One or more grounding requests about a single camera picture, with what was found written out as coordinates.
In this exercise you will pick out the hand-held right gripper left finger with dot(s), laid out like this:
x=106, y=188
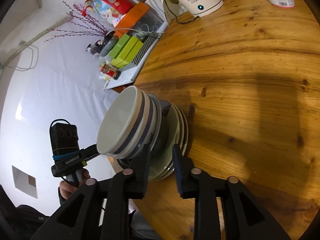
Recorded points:
x=143, y=172

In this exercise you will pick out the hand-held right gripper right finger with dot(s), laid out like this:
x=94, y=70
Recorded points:
x=178, y=172

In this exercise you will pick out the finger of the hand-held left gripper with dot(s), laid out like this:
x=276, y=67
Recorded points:
x=88, y=150
x=92, y=156

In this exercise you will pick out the stainless steel bowl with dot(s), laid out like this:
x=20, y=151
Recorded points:
x=161, y=140

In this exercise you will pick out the white bowl with blue band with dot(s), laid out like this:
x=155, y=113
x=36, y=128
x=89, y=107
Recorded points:
x=153, y=120
x=117, y=120

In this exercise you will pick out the person's left forearm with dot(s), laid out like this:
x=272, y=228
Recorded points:
x=25, y=217

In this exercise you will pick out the person's left hand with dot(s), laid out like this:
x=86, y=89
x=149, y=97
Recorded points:
x=67, y=190

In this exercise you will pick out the white side table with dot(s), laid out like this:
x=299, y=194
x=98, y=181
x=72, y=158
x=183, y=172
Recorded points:
x=125, y=78

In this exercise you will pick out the small red figurine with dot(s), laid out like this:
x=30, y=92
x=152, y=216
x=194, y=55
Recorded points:
x=110, y=71

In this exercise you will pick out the grey case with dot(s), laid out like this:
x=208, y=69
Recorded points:
x=110, y=46

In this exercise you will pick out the lime green box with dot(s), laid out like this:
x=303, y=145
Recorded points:
x=130, y=50

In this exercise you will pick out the dark green box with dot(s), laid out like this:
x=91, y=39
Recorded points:
x=120, y=46

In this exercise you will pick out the purple flower branches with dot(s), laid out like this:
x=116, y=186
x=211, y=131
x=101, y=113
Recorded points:
x=97, y=30

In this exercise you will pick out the grey striped box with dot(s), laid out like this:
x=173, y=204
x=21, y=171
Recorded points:
x=145, y=47

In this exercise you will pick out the orange lid storage box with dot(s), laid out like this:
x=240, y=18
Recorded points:
x=132, y=15

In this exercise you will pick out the red cartoon print packet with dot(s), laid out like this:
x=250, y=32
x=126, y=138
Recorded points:
x=112, y=2

